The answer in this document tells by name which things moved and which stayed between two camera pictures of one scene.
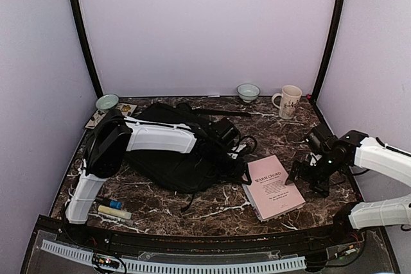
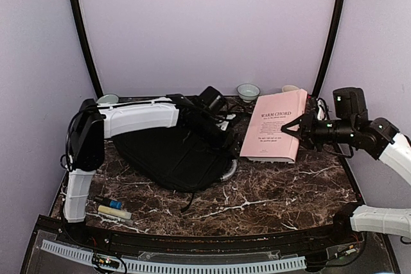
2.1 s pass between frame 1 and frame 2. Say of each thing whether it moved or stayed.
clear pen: stayed
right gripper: moved
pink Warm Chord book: moved
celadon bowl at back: stayed
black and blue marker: stayed
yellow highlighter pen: stayed
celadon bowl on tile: stayed
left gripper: moved
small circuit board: stayed
